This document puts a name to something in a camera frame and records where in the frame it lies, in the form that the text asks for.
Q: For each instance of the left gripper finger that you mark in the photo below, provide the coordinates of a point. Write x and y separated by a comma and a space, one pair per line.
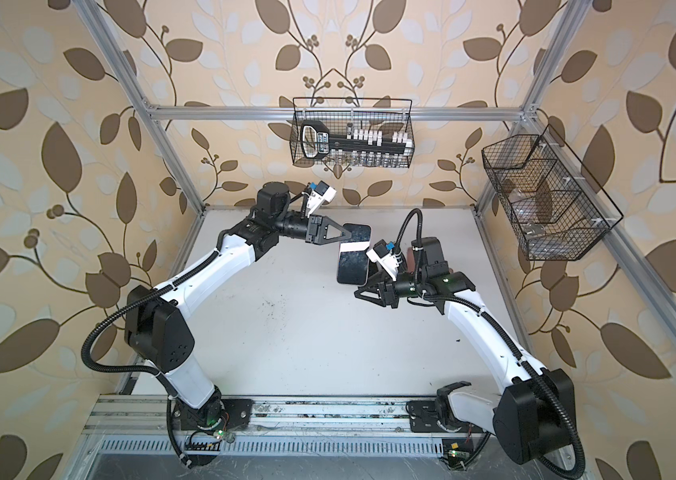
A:
332, 239
328, 225

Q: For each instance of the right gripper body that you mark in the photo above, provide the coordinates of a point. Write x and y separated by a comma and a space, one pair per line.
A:
406, 286

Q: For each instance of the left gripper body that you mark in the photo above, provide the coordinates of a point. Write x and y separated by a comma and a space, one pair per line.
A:
294, 226

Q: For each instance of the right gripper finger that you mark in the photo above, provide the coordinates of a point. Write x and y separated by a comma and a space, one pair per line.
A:
374, 297
374, 283

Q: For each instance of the phone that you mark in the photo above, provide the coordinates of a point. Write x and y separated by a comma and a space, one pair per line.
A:
353, 263

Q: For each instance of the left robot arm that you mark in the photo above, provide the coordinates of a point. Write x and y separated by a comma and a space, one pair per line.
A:
158, 321

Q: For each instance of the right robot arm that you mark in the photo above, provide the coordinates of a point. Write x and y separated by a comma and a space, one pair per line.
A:
532, 415

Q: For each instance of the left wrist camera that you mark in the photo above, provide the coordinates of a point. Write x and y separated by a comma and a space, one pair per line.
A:
318, 194

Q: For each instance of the socket set on black rail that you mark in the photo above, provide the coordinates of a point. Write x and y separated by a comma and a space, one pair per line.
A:
317, 141

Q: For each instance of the back wire basket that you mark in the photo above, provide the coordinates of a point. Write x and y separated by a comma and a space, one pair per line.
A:
386, 113

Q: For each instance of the wire basket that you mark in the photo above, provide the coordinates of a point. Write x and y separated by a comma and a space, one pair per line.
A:
557, 208
386, 113

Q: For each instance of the right wire basket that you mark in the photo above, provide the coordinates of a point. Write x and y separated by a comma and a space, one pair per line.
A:
557, 208

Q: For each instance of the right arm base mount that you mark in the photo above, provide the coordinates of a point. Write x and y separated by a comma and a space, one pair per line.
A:
435, 417

